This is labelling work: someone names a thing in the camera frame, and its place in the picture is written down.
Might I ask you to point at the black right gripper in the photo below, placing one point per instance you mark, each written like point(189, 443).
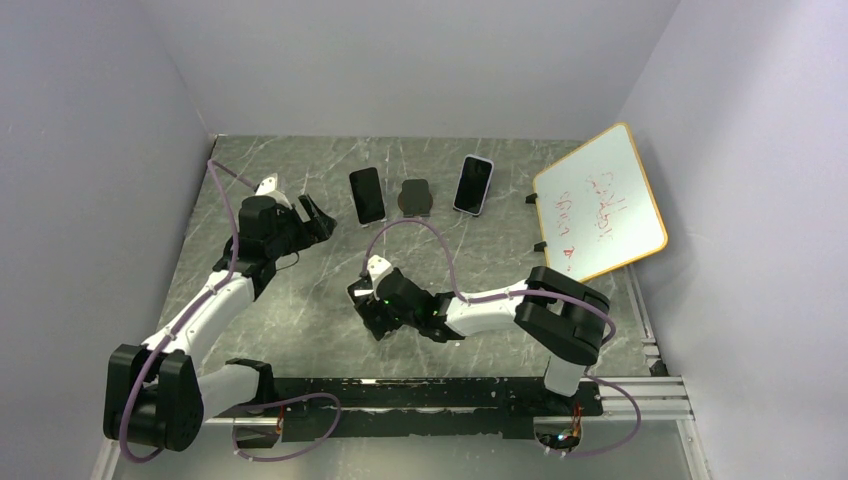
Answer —
point(369, 309)

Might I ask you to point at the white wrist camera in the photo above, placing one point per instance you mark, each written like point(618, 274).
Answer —
point(272, 186)
point(376, 269)

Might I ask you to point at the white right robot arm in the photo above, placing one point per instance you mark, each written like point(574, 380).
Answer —
point(568, 318)

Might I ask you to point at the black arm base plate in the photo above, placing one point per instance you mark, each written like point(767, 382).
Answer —
point(313, 414)

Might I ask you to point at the black phone grey case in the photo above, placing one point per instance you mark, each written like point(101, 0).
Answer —
point(367, 195)

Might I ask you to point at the round wooden black phone stand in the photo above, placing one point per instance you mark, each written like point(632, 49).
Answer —
point(415, 198)

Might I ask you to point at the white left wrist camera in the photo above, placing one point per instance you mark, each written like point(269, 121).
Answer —
point(272, 186)

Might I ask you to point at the yellow framed whiteboard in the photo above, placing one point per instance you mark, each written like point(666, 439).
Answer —
point(596, 208)

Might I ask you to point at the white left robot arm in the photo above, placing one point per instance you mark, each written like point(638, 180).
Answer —
point(154, 395)

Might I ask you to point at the black phone lilac case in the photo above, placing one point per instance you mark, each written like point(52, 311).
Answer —
point(473, 185)

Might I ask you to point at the aluminium frame rail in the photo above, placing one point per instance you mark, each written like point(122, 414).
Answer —
point(656, 396)

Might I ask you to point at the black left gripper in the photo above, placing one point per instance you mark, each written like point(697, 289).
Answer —
point(317, 229)

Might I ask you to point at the white grey phone stand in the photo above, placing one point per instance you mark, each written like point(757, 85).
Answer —
point(374, 224)

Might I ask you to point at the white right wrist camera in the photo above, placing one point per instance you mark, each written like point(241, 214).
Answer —
point(376, 269)

